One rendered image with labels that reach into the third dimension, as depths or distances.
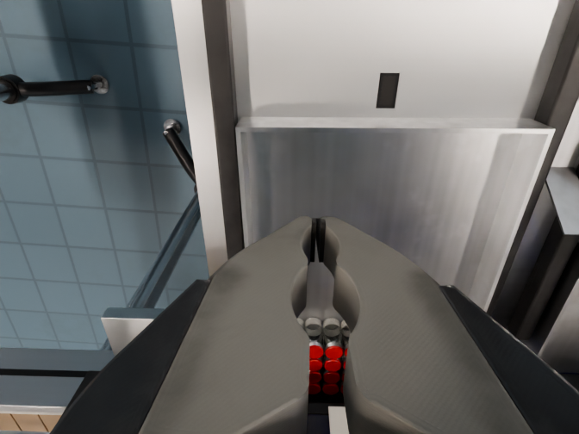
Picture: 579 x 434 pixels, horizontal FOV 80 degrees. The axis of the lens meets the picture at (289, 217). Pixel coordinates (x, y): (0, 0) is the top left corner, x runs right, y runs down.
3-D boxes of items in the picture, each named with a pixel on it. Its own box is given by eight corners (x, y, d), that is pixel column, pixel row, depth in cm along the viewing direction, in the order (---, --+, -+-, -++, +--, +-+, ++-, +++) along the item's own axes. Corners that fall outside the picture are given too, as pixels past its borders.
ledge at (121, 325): (214, 376, 53) (211, 388, 52) (130, 374, 54) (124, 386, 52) (203, 309, 47) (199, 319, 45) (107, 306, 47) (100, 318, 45)
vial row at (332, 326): (427, 331, 44) (440, 362, 40) (287, 328, 45) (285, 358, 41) (431, 319, 43) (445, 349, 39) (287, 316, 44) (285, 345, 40)
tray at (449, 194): (446, 368, 48) (457, 391, 45) (258, 362, 49) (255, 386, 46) (530, 118, 31) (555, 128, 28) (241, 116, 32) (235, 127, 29)
